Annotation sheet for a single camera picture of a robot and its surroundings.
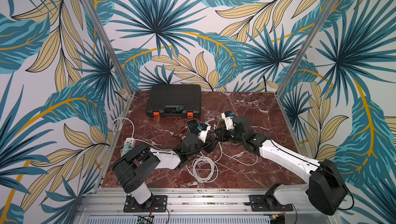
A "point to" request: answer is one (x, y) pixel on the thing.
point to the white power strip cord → (117, 126)
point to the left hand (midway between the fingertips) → (216, 138)
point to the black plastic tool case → (175, 100)
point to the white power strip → (129, 140)
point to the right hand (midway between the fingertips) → (206, 138)
